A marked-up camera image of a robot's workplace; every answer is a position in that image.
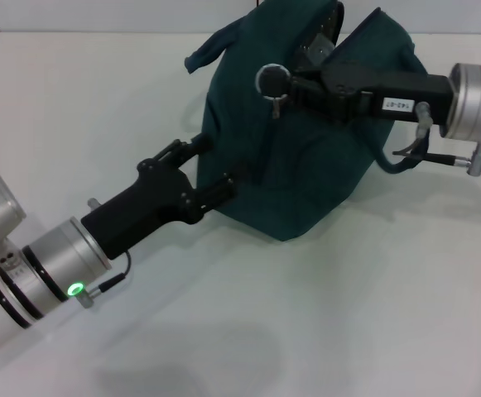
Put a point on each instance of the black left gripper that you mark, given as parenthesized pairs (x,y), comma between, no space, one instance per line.
(149,207)

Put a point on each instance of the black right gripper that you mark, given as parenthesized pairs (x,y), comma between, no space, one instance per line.
(389,91)

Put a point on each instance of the dark teal fabric bag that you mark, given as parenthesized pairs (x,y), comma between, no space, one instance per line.
(306,165)

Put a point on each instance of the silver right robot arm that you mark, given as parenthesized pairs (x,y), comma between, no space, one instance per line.
(480,103)

